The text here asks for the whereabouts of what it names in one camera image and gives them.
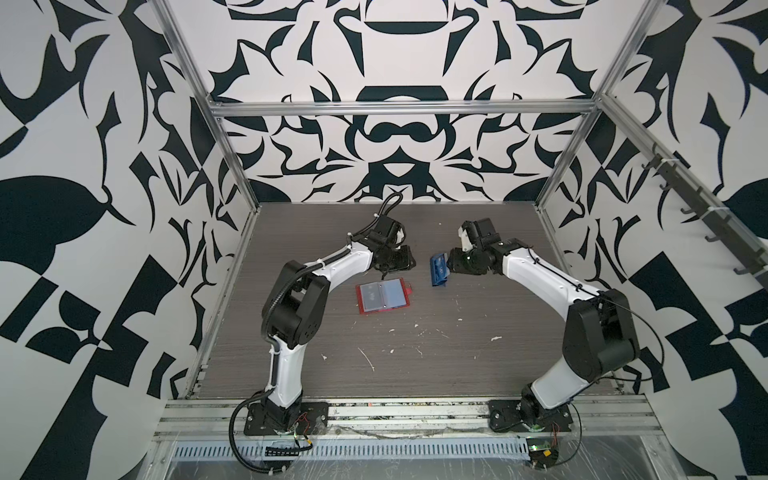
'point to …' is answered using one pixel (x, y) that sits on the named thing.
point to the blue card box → (439, 269)
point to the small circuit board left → (276, 451)
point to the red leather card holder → (383, 295)
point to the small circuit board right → (542, 454)
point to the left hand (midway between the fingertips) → (412, 257)
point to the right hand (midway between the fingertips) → (451, 258)
